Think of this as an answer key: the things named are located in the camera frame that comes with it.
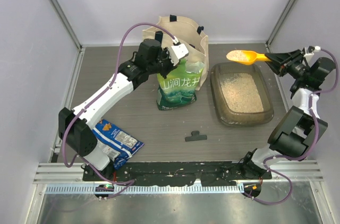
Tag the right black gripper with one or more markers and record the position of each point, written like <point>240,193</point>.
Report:
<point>278,60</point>

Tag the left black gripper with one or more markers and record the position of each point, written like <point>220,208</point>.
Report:
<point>171,67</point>

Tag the green cat litter bag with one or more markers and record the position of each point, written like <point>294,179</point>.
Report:
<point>178,88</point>

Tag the yellow plastic scoop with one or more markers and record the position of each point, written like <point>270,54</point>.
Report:
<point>246,57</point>

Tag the black bag clip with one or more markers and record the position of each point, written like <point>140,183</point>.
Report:
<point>195,136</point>

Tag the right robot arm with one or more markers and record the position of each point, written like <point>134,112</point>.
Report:
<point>301,127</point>

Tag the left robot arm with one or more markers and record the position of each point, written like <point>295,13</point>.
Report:
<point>75,126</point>

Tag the grey litter box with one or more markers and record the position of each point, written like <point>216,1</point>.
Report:
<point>221,71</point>

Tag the clean litter granules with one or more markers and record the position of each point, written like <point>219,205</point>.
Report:
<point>241,93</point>

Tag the beige canvas tote bag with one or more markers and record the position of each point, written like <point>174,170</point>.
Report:
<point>188,32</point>

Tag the blue Doritos chip bag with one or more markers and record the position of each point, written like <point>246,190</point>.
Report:
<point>116,143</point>

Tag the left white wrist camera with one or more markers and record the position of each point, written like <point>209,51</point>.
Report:
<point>177,51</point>

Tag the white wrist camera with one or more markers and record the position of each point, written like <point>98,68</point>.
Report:
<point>177,51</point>
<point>310,51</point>

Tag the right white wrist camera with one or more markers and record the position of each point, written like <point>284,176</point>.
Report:
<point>310,51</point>

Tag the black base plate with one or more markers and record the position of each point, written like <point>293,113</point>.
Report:
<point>179,174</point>

